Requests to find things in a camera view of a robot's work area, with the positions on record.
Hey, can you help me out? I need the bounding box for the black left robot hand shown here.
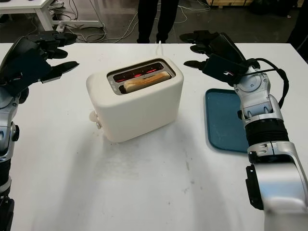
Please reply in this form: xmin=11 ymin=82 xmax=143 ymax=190
xmin=0 ymin=30 xmax=80 ymax=84

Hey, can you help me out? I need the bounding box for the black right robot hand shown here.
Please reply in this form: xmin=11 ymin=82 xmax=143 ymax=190
xmin=179 ymin=29 xmax=247 ymax=72

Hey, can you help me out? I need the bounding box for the slice of toast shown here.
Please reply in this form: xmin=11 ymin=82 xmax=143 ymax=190
xmin=123 ymin=71 xmax=171 ymax=94

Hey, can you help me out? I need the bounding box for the person in dark clothes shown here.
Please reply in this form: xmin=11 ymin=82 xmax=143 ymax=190
xmin=287 ymin=0 xmax=308 ymax=49

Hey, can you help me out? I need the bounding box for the person in black trousers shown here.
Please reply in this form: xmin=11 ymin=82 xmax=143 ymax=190
xmin=137 ymin=0 xmax=179 ymax=44

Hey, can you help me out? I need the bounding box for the cream two-slot toaster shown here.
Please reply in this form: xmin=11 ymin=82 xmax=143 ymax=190
xmin=86 ymin=56 xmax=185 ymax=144

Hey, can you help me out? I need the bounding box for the white desk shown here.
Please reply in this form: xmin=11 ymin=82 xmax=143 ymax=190
xmin=0 ymin=0 xmax=103 ymax=31

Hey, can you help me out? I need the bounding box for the teal plastic tray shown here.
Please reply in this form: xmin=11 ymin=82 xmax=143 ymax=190
xmin=205 ymin=88 xmax=251 ymax=154

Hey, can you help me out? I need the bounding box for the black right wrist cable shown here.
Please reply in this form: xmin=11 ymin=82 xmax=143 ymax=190
xmin=246 ymin=57 xmax=292 ymax=108

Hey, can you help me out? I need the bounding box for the white toaster power cord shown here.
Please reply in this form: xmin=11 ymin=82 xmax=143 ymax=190
xmin=155 ymin=40 xmax=165 ymax=58

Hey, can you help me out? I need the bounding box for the white floor cable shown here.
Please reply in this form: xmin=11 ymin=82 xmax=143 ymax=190
xmin=69 ymin=21 xmax=138 ymax=43

